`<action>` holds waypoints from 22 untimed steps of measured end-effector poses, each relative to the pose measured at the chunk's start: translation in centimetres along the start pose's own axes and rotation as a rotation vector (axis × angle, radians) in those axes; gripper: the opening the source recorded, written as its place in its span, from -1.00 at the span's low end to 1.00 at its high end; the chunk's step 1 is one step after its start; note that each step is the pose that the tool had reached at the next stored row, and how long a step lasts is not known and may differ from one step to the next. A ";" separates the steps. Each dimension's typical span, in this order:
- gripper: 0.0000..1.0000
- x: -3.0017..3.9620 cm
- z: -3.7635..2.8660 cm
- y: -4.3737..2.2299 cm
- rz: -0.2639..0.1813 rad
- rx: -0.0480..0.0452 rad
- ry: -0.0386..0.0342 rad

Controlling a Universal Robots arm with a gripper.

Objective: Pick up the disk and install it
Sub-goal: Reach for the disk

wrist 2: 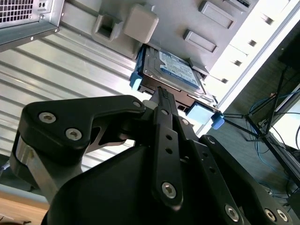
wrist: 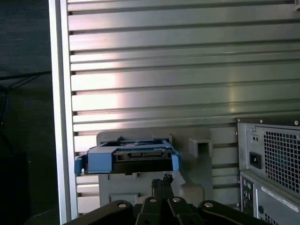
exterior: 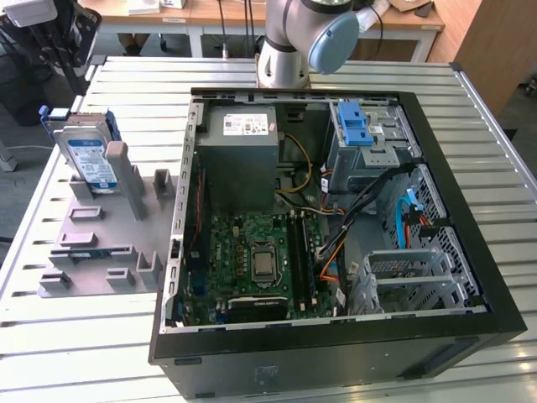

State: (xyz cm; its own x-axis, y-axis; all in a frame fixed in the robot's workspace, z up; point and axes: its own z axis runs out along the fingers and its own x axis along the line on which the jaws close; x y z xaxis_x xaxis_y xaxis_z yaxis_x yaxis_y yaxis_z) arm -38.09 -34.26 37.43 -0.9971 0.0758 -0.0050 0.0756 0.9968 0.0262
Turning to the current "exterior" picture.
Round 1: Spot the blue drive latch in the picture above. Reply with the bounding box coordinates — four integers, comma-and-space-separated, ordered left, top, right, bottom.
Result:
336, 102, 375, 147

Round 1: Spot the black PC case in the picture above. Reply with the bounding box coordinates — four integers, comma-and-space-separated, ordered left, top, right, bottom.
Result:
147, 86, 529, 400

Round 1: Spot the hard disk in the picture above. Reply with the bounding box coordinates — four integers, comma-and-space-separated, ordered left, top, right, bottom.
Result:
38, 107, 123, 195

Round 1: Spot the silver optical drive cage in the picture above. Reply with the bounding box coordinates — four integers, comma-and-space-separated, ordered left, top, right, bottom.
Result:
326, 100, 423, 196

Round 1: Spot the RAM stick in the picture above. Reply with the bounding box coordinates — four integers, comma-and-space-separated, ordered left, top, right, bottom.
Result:
298, 212, 320, 307
66, 249, 113, 260

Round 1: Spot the blue data wire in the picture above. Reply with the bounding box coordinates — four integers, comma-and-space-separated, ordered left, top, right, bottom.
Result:
395, 188, 423, 253

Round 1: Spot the silver CPU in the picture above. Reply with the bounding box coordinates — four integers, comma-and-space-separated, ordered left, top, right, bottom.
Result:
250, 250, 279, 281

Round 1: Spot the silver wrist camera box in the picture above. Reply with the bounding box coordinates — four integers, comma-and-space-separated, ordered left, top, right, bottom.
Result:
7, 0, 59, 29

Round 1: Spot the black wire bundle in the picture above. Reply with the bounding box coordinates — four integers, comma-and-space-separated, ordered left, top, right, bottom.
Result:
316, 163, 425, 259

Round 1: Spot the black RAM slot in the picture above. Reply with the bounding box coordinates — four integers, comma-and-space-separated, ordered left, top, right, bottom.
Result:
286, 212, 304, 311

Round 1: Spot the grey parts rack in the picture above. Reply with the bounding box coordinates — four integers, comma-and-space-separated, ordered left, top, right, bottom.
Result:
38, 141, 181, 297

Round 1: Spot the black case fan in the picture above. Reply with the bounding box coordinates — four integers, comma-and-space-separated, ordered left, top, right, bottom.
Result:
184, 166, 211, 270

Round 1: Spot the yellow wire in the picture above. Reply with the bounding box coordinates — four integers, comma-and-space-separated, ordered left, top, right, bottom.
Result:
274, 133, 314, 196

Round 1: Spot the wooden cabinet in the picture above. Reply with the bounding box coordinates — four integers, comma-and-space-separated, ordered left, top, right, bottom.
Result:
427, 0, 537, 121

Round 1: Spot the grey power supply unit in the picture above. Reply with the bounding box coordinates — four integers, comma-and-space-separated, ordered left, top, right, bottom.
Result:
196, 104, 281, 216

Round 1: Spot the CPU socket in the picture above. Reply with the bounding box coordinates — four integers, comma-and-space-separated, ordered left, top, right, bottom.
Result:
248, 239, 283, 290

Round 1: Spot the white box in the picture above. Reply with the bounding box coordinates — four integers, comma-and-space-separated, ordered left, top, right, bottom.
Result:
128, 0, 163, 15

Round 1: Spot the grey stand foot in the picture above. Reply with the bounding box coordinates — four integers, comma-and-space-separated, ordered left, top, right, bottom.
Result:
0, 140, 20, 173

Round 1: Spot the green motherboard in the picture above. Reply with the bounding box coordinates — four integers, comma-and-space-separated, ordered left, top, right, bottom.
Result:
178, 212, 349, 327

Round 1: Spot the brown cardboard piece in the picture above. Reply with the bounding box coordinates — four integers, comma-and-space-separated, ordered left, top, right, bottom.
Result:
389, 0, 433, 18

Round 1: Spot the black power connector wire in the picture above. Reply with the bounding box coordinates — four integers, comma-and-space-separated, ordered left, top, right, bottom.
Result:
407, 209, 449, 239

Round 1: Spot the black graphics card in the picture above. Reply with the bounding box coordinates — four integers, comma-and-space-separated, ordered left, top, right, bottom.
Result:
226, 296, 290, 323

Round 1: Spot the red wire with white connector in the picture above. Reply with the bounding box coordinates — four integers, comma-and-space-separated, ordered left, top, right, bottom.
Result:
319, 165, 336, 195

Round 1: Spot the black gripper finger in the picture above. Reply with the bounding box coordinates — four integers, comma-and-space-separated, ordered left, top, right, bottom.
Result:
61, 0, 102, 97
23, 23, 87, 97

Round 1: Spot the wooden desk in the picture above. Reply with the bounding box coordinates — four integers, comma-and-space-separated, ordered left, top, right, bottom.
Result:
77, 0, 446, 58

